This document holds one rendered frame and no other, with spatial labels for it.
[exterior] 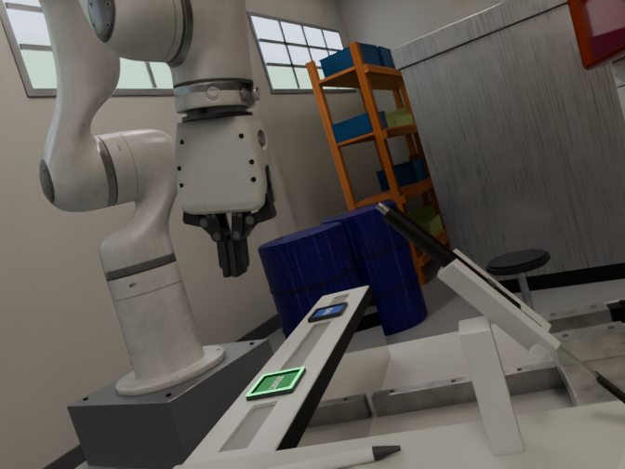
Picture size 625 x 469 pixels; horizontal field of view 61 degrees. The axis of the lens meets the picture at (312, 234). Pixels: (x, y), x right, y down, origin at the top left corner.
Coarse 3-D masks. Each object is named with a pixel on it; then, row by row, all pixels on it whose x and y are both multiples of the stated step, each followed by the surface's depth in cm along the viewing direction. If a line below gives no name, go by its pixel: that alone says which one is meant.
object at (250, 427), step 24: (360, 288) 95; (312, 312) 89; (312, 336) 76; (336, 336) 72; (288, 360) 69; (312, 360) 65; (312, 384) 58; (240, 408) 57; (264, 408) 56; (288, 408) 53; (216, 432) 52; (240, 432) 52; (264, 432) 49; (192, 456) 49; (216, 456) 47
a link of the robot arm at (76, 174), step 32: (64, 0) 78; (64, 32) 79; (64, 64) 81; (96, 64) 81; (64, 96) 81; (96, 96) 82; (64, 128) 81; (64, 160) 80; (96, 160) 83; (64, 192) 81; (96, 192) 84
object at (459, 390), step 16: (512, 368) 71; (528, 368) 70; (544, 368) 69; (416, 384) 76; (432, 384) 74; (448, 384) 72; (464, 384) 72; (512, 384) 70; (528, 384) 70; (544, 384) 69; (560, 384) 69; (384, 400) 75; (400, 400) 75; (416, 400) 74; (432, 400) 73; (448, 400) 73; (464, 400) 72
